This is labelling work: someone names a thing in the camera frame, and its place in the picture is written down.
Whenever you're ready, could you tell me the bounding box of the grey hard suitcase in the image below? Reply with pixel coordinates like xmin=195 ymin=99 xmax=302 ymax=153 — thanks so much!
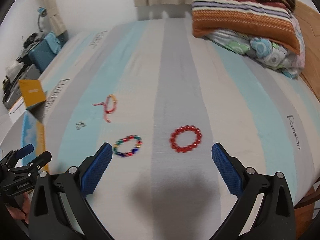
xmin=2 ymin=64 xmax=41 ymax=110

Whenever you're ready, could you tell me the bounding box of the teal suitcase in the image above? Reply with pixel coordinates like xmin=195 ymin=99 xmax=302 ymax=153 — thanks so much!
xmin=27 ymin=31 xmax=62 ymax=73

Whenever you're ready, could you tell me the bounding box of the floral quilt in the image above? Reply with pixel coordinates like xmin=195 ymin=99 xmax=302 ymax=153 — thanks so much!
xmin=206 ymin=14 xmax=305 ymax=79

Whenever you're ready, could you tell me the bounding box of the white cardboard box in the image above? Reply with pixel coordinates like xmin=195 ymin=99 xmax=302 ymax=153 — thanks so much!
xmin=12 ymin=80 xmax=49 ymax=172

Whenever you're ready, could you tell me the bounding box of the blue desk lamp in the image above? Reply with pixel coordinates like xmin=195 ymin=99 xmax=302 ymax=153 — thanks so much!
xmin=37 ymin=7 xmax=47 ymax=31

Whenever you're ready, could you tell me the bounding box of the striped bed sheet mattress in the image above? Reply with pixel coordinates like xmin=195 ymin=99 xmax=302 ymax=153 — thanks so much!
xmin=0 ymin=17 xmax=320 ymax=240

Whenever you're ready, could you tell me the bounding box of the multicolour glass bead bracelet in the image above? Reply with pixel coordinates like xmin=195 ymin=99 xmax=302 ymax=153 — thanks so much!
xmin=112 ymin=134 xmax=143 ymax=158

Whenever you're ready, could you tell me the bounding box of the left hand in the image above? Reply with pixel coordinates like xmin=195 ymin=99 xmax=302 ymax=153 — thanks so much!
xmin=6 ymin=192 xmax=31 ymax=224

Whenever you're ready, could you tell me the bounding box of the red bead bracelet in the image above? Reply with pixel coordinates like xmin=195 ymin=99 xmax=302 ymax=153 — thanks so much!
xmin=170 ymin=125 xmax=203 ymax=154

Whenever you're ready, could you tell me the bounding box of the striped folded blanket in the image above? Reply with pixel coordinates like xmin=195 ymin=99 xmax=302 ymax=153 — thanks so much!
xmin=192 ymin=0 xmax=300 ymax=54

